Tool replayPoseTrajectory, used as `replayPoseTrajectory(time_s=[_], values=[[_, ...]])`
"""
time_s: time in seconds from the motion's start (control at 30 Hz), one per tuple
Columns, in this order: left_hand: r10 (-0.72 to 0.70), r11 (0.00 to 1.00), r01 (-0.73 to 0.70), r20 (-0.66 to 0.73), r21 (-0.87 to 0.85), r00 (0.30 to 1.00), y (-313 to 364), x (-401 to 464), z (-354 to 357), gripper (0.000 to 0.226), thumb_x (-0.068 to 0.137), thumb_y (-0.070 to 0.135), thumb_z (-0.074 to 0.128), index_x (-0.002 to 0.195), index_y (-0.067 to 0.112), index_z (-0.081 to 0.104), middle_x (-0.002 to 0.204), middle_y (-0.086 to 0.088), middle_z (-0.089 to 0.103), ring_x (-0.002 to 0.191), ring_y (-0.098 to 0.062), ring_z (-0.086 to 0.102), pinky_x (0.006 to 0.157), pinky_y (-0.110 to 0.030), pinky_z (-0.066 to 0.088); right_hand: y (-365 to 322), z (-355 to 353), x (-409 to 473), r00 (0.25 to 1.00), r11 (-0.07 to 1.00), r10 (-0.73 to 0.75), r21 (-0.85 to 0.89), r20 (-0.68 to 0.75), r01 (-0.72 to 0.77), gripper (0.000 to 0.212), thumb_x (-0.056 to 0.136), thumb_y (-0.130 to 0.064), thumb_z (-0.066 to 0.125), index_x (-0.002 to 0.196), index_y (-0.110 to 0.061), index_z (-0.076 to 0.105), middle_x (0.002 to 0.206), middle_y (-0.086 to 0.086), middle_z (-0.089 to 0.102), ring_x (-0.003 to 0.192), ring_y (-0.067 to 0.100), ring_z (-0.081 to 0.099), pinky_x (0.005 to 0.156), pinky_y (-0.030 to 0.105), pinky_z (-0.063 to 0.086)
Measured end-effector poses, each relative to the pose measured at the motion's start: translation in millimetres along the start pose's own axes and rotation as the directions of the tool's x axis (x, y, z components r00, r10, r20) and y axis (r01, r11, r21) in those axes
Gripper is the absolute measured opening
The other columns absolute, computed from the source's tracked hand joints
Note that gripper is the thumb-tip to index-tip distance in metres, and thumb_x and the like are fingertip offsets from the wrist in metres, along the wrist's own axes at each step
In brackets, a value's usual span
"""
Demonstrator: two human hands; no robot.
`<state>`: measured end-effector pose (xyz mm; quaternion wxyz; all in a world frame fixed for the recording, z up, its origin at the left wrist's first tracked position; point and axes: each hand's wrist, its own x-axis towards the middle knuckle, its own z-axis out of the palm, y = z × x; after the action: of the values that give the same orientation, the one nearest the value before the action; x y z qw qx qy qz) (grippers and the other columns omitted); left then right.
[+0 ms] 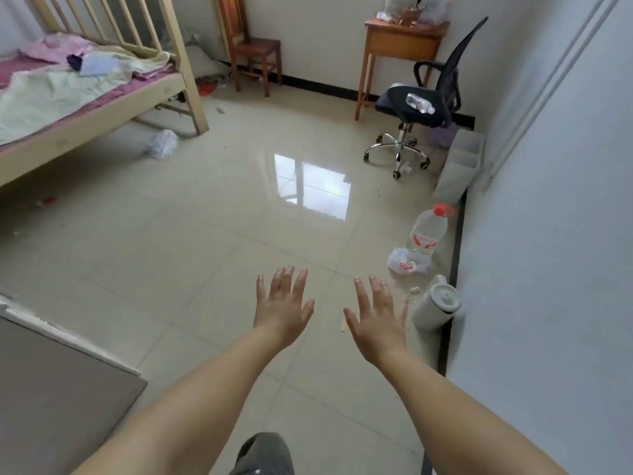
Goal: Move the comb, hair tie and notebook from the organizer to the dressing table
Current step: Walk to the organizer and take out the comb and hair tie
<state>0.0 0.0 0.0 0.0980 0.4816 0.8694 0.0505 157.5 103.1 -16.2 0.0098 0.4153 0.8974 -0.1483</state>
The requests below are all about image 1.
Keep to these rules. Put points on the person's left hand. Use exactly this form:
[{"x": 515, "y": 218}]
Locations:
[{"x": 282, "y": 314}]

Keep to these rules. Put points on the person's right hand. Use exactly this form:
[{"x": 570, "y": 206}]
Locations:
[{"x": 378, "y": 331}]

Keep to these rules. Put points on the person's left little finger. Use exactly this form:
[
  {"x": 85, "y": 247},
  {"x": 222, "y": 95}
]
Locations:
[{"x": 261, "y": 291}]

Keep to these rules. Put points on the person's right middle finger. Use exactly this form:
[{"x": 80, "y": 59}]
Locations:
[{"x": 376, "y": 291}]

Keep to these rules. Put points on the person's right little finger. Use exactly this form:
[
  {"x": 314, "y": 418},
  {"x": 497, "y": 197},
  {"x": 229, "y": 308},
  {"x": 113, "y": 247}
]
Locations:
[{"x": 403, "y": 314}]

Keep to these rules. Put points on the person's left middle finger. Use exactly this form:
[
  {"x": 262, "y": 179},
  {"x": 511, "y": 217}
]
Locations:
[{"x": 288, "y": 284}]

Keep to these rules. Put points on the person's right thumb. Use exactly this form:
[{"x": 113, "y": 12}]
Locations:
[{"x": 352, "y": 324}]

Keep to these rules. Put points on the person's left thumb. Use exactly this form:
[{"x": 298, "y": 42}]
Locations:
[{"x": 308, "y": 314}]

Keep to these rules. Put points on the person's left forearm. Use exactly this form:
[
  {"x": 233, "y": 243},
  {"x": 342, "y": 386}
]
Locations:
[{"x": 198, "y": 405}]

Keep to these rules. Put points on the person's right forearm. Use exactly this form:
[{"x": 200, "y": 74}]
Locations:
[{"x": 445, "y": 415}]

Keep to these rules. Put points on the white electric kettle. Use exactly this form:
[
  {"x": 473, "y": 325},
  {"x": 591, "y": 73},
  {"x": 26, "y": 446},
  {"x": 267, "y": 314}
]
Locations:
[{"x": 435, "y": 304}]

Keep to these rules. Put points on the white red-printed plastic bag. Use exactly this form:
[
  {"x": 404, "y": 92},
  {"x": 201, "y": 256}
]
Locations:
[{"x": 408, "y": 262}]

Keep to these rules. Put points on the large red-capped water jug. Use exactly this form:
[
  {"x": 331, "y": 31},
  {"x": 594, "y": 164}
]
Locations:
[{"x": 428, "y": 232}]

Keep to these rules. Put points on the purple plastic bag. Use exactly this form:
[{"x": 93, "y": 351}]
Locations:
[{"x": 443, "y": 136}]

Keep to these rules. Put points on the crumpled clear plastic bag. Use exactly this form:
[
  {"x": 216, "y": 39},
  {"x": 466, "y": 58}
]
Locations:
[{"x": 162, "y": 144}]

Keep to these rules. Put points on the small clear plastic bottle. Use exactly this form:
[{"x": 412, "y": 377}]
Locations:
[{"x": 420, "y": 103}]

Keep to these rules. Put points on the red litter scrap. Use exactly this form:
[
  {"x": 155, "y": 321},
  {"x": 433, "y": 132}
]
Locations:
[{"x": 206, "y": 89}]

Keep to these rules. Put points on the black mesh office chair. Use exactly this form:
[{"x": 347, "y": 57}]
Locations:
[{"x": 447, "y": 79}]

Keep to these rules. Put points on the grey cushion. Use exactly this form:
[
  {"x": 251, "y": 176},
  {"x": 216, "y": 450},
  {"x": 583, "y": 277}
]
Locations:
[{"x": 202, "y": 61}]

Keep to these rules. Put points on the brown panel with white edge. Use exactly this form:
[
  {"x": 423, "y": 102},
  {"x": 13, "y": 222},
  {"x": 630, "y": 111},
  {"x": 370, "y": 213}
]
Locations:
[{"x": 49, "y": 400}]

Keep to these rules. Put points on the brown wooden chair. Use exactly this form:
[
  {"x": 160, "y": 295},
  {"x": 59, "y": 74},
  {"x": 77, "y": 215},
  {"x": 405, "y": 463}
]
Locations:
[{"x": 257, "y": 46}]

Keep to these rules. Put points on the orange wooden desk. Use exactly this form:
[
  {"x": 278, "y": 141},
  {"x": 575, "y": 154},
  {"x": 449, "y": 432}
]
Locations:
[{"x": 400, "y": 41}]

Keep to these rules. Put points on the light blue cloth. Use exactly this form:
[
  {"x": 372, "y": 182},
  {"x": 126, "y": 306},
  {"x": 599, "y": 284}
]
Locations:
[{"x": 99, "y": 64}]

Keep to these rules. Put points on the clear plastic bags pile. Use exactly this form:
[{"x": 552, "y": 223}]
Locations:
[{"x": 430, "y": 7}]

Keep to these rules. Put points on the pale green blanket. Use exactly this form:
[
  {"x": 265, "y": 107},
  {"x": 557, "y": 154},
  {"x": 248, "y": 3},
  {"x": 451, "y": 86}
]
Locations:
[{"x": 44, "y": 98}]

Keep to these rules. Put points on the dark purple small item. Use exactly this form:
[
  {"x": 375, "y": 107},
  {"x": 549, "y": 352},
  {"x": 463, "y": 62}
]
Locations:
[{"x": 74, "y": 62}]

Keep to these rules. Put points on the pink crumpled cloth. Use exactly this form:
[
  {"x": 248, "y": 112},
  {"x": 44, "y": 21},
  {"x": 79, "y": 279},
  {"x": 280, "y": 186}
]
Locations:
[{"x": 59, "y": 46}]

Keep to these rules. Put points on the pink bed sheet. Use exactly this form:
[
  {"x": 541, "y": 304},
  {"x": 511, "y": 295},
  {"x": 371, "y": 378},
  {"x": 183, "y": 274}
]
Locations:
[{"x": 10, "y": 69}]

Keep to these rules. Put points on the light wooden bed frame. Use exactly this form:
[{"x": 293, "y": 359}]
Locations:
[{"x": 190, "y": 84}]

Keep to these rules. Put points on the white wall conduit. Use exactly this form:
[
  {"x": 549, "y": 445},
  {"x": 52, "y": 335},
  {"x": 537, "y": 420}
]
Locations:
[{"x": 552, "y": 85}]

